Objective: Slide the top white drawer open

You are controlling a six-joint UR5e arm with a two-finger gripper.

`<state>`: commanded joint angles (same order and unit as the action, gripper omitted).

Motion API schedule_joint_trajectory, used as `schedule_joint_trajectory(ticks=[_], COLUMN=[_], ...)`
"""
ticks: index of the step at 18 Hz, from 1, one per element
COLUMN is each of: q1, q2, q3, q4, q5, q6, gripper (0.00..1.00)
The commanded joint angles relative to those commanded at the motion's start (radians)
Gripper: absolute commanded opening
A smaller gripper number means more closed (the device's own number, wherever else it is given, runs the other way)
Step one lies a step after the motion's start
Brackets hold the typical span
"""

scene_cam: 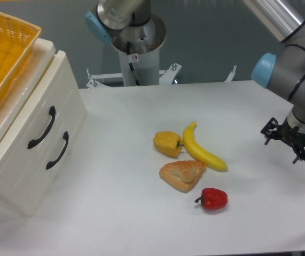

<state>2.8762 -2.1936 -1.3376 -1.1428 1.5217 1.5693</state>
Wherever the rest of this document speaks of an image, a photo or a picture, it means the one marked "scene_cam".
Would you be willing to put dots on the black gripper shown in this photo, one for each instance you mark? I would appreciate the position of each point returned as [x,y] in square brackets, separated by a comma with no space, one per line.
[290,136]

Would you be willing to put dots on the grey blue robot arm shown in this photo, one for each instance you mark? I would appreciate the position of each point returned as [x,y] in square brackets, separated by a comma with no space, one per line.
[282,74]

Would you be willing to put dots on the white plastic drawer cabinet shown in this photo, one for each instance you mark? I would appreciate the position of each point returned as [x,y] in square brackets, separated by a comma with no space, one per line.
[41,56]

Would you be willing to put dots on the yellow banana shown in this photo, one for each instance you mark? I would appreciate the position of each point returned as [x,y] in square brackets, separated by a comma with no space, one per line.
[199,153]

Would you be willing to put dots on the red bell pepper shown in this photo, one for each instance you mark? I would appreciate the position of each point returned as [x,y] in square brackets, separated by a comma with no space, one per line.
[212,199]

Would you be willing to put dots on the brown pastry bread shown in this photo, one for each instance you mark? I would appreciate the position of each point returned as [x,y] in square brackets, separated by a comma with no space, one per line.
[182,175]

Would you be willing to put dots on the yellow bell pepper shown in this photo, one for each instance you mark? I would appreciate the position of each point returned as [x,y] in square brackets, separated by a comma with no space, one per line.
[168,143]

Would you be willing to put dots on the yellow woven basket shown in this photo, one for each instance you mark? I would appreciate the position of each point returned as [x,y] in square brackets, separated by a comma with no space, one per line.
[16,41]

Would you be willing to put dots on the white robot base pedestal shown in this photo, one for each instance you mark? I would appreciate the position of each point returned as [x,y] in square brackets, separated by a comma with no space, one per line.
[139,52]

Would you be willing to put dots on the black bottom drawer handle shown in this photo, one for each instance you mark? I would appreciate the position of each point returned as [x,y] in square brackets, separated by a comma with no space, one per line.
[65,138]

